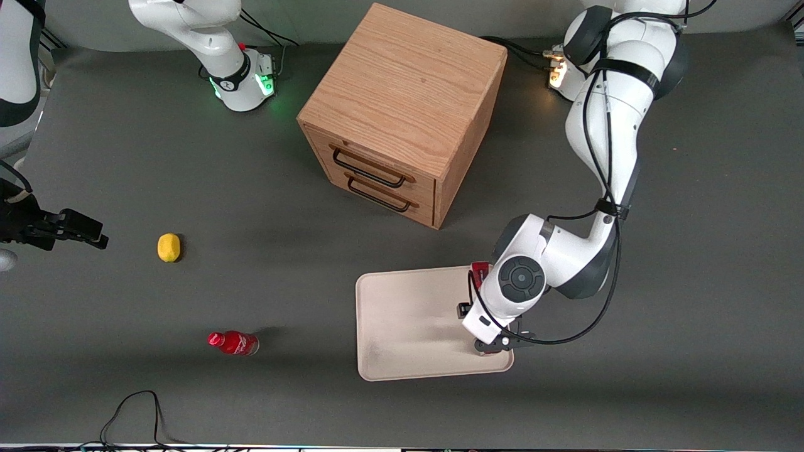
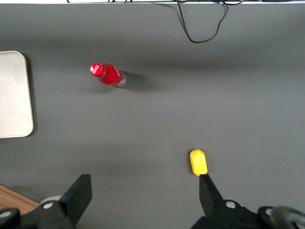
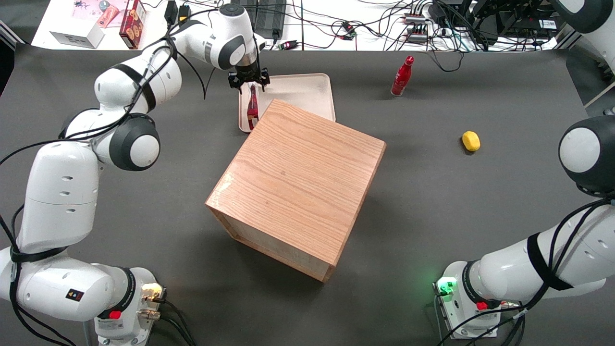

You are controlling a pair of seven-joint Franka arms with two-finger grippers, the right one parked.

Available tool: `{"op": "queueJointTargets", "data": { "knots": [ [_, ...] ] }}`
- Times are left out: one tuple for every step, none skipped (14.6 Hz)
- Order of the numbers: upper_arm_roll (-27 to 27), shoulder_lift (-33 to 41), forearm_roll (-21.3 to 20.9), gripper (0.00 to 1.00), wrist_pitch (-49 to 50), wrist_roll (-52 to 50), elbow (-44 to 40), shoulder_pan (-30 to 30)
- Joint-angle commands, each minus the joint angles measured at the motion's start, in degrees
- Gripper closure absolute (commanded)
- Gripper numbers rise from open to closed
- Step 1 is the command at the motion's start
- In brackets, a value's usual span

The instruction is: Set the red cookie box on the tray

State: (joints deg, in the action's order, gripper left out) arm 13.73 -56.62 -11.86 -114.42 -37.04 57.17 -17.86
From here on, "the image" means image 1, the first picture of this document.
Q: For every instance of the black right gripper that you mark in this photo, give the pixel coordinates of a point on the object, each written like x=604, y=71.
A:
x=19, y=221

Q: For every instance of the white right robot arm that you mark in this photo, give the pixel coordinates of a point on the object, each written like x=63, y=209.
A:
x=221, y=58

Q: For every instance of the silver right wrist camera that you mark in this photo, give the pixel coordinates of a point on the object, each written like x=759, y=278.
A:
x=6, y=260

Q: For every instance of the aluminium frame rail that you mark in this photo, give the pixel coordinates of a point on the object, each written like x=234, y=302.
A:
x=53, y=41

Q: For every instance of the red cookie box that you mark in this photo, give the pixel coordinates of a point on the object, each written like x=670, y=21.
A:
x=481, y=270

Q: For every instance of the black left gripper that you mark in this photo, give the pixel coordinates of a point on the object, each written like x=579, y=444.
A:
x=461, y=309

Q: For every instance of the wooden drawer cabinet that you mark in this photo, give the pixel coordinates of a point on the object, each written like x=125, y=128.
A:
x=408, y=81

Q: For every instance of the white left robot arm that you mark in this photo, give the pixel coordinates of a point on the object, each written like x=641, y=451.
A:
x=609, y=125

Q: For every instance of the yellow lemon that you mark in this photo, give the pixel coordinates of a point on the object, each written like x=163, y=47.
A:
x=168, y=247

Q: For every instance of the red soda bottle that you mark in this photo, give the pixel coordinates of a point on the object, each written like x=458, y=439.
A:
x=235, y=343

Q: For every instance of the beige plastic tray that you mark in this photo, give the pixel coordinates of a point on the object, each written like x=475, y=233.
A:
x=408, y=326

